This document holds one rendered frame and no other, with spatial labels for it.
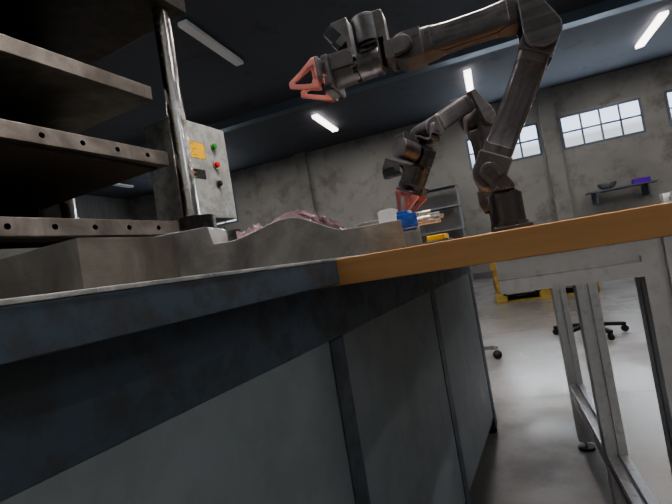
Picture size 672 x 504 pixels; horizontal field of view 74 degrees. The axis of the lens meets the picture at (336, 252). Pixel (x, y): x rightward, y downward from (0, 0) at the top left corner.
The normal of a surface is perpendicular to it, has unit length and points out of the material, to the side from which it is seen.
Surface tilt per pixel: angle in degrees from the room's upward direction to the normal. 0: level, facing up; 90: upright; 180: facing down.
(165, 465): 90
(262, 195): 90
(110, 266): 90
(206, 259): 90
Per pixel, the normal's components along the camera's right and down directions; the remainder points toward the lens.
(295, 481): 0.88, -0.16
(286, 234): -0.16, 0.00
